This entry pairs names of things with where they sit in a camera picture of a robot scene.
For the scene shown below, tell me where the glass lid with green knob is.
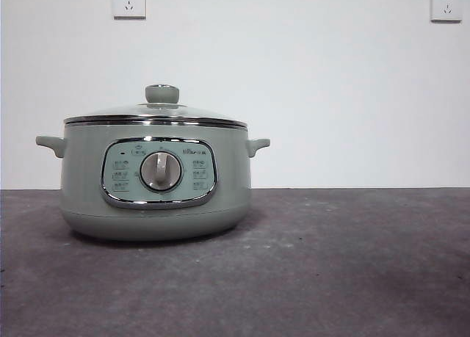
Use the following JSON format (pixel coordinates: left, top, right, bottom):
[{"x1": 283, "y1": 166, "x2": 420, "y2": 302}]
[{"x1": 63, "y1": 83, "x2": 247, "y2": 127}]

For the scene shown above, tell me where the sage green electric cooking pot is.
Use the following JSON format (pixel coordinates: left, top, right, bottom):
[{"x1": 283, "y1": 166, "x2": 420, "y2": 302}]
[{"x1": 35, "y1": 123, "x2": 272, "y2": 242}]

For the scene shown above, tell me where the white wall socket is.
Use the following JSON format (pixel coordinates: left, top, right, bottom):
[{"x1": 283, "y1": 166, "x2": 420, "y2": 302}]
[
  {"x1": 112, "y1": 0, "x2": 147, "y2": 21},
  {"x1": 430, "y1": 0, "x2": 463, "y2": 23}
]

